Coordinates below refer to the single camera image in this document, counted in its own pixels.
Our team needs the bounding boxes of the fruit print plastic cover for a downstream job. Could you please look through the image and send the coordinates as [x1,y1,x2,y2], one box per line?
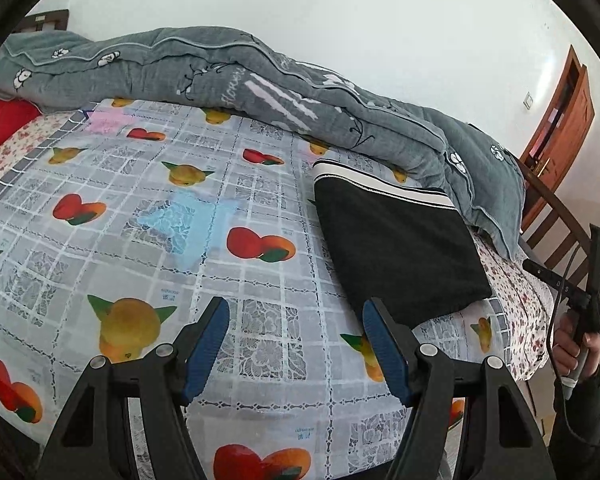
[0,96,512,480]

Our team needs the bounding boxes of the dark right sleeve forearm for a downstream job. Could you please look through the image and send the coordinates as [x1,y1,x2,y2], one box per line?
[548,366,600,479]

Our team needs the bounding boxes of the white wall switch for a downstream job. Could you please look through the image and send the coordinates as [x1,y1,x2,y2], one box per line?
[522,93,533,110]

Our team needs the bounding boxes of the right hand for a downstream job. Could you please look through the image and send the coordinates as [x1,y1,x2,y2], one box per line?
[552,311,600,382]

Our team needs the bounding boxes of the wooden footboard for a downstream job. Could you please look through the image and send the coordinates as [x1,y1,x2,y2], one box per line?
[518,160,594,285]

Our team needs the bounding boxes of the dark wooden headboard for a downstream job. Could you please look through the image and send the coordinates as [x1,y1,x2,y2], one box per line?
[14,9,70,32]

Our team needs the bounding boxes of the grey quilted duvet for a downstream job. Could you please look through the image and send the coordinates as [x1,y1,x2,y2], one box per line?
[0,26,524,257]

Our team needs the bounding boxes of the black pants with white stripe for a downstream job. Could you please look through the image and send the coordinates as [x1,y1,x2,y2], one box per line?
[312,159,492,328]

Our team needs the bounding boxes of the floral bed sheet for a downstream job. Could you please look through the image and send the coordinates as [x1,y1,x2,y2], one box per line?
[0,113,553,380]

